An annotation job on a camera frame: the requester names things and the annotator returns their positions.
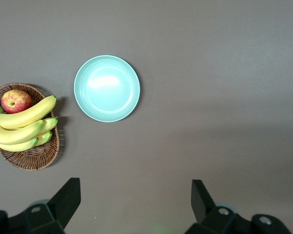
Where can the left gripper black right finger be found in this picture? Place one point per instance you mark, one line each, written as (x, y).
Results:
(200, 202)

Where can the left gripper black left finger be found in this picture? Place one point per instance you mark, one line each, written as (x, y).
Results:
(63, 207)

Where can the light green round plate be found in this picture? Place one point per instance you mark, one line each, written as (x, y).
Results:
(107, 87)

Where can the brown wicker basket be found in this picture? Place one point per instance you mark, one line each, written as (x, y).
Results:
(34, 158)

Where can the yellow banana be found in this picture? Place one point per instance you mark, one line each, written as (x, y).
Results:
(51, 123)
(27, 114)
(45, 139)
(14, 147)
(14, 135)

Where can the red yellow apple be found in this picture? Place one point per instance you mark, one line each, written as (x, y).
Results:
(15, 101)

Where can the brown table cloth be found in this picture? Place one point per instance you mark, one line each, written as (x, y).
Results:
(185, 73)

